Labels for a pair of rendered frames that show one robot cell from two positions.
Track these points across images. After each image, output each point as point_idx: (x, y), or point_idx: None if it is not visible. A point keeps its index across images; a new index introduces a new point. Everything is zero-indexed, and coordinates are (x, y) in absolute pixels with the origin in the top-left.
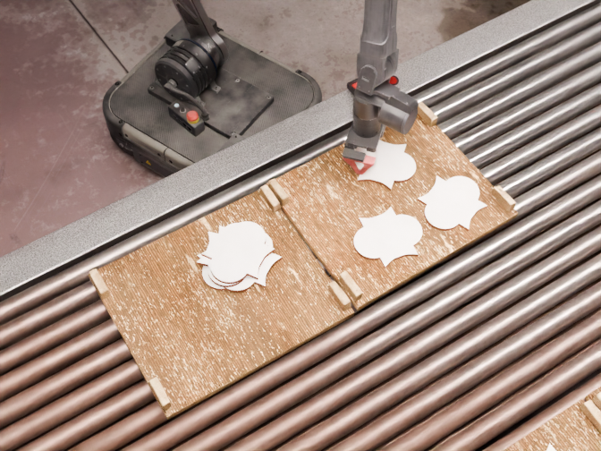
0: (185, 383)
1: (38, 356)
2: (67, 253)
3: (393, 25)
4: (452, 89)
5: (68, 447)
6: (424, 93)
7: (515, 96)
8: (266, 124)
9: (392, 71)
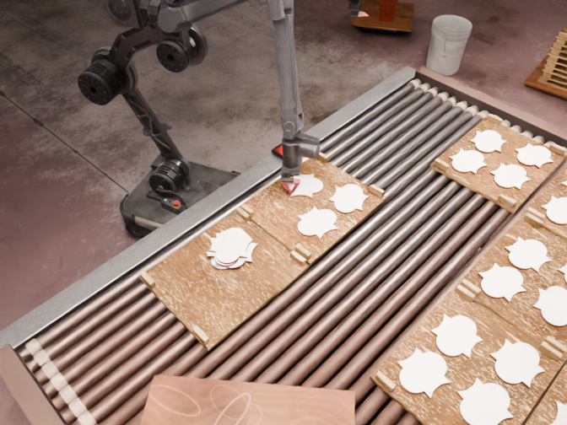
0: (215, 326)
1: None
2: (122, 268)
3: (298, 96)
4: (331, 143)
5: (145, 384)
6: None
7: (366, 141)
8: None
9: (301, 124)
